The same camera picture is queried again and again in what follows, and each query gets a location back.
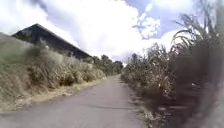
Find row of trees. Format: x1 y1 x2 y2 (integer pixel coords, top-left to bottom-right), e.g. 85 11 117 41
83 54 124 76

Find grey asphalt path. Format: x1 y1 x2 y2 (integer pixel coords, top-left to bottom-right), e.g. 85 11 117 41
0 75 148 128

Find tall cane plants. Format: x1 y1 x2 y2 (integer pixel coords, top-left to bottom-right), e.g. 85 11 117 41
120 0 224 128

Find dark-roofed building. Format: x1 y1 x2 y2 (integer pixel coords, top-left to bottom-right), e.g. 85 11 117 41
11 23 92 61

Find dry grass bank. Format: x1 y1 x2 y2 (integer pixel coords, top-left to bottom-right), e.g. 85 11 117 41
0 32 108 113

